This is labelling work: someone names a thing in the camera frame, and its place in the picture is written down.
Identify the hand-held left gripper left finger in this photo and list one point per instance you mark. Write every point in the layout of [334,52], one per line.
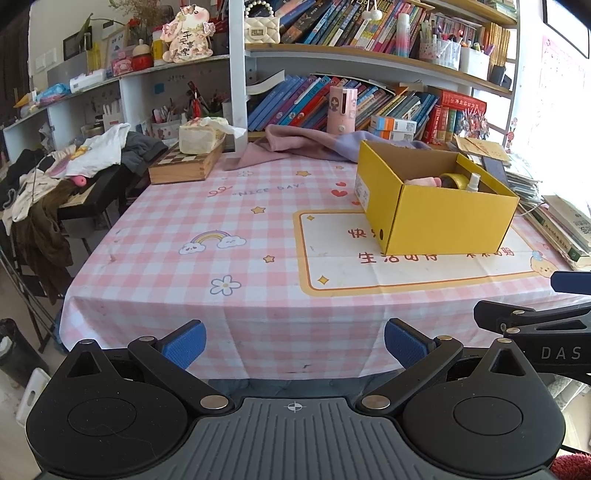
[184,345]

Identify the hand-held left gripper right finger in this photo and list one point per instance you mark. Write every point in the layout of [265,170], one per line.
[406,344]

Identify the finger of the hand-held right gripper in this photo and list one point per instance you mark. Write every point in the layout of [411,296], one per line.
[505,318]
[572,282]

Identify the yellow cardboard box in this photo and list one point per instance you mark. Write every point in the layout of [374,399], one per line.
[452,221]

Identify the small dark-label spray bottle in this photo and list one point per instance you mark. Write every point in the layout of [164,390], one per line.
[473,183]

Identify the yellow tape roll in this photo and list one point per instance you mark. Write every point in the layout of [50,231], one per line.
[455,181]

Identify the pink plush toy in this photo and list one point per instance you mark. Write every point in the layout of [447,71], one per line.
[422,182]

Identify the white storage container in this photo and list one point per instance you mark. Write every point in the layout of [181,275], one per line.
[474,63]

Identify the pile of textbooks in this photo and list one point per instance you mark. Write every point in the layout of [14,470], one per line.
[565,230]

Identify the pink checked tablecloth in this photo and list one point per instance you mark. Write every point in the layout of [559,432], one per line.
[184,286]

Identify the stack of papers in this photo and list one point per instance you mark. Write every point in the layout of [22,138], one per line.
[526,177]

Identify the red fuzzy fabric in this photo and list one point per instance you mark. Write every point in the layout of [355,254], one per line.
[575,467]

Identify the black tablet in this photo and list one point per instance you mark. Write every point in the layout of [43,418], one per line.
[496,170]

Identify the white plastic stool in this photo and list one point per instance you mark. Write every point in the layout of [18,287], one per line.
[33,397]

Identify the brown paper envelope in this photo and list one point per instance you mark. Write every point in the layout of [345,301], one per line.
[485,148]

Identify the dark olive garment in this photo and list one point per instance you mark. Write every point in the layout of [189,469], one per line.
[44,240]

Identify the wooden chess box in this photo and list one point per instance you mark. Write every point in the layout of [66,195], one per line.
[180,168]

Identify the grey garment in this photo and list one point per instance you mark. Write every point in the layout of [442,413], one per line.
[143,150]

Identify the red book set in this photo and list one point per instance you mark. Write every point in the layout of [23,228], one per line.
[455,115]

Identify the beige tissue pack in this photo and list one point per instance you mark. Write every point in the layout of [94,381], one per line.
[196,137]

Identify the orange white carton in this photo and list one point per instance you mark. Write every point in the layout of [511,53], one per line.
[392,135]
[392,123]

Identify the white printed t-shirt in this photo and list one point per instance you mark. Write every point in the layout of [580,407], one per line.
[99,152]

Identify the pink purple cloth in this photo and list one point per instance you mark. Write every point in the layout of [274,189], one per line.
[295,145]

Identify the desk holder with brushes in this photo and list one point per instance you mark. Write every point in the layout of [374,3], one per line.
[189,108]

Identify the pink cylindrical desk gadget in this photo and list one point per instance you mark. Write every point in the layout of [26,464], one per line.
[341,110]

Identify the row of leaning blue books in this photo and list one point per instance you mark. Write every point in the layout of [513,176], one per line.
[291,104]

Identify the white bookshelf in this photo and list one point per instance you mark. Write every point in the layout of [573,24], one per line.
[238,83]

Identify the white pen cup with pens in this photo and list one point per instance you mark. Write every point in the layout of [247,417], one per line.
[438,50]

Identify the white long carton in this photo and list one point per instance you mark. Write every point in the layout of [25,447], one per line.
[87,82]

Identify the red jar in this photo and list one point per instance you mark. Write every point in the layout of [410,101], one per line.
[142,57]

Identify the pastel striped bottle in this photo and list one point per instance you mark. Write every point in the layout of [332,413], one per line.
[404,34]

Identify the pink decorative plaque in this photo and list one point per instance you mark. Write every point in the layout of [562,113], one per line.
[188,34]

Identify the white quilted handbag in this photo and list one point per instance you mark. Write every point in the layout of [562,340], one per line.
[262,28]

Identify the row of upright shelf books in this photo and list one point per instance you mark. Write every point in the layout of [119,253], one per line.
[332,23]

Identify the alphabet wall poster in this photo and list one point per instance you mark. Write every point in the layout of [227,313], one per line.
[561,74]

